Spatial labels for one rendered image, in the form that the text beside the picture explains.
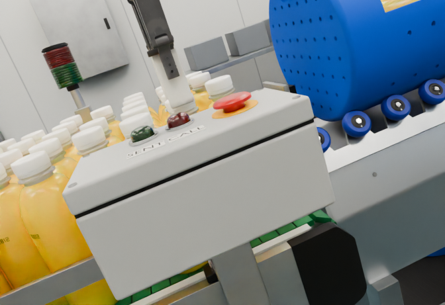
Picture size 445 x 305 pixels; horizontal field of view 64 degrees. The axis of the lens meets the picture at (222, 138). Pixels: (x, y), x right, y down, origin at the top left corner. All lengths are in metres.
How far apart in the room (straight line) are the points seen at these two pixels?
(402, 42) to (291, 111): 0.34
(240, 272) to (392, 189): 0.35
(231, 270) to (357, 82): 0.34
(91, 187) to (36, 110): 3.66
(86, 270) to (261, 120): 0.28
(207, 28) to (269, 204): 3.68
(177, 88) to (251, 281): 0.24
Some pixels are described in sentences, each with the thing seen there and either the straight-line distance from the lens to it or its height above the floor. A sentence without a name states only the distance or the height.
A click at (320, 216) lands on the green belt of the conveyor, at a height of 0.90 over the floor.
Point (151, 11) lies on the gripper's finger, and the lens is 0.41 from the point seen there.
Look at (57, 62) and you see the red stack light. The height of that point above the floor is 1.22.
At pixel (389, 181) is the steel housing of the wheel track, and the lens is 0.64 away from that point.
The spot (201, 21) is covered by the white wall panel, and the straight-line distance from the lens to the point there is 3.93.
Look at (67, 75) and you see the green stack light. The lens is 0.94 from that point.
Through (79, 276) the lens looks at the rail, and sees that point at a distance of 0.46.
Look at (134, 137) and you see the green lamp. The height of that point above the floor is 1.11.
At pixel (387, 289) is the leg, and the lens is 0.80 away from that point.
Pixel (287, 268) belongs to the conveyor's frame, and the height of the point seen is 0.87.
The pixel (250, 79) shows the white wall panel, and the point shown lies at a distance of 4.06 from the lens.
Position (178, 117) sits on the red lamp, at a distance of 0.32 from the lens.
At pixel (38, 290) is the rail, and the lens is 0.47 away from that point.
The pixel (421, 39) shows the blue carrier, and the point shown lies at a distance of 0.62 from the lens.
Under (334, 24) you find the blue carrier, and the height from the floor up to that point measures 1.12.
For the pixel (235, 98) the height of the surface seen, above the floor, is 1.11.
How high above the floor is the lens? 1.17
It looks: 16 degrees down
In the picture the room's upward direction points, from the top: 19 degrees counter-clockwise
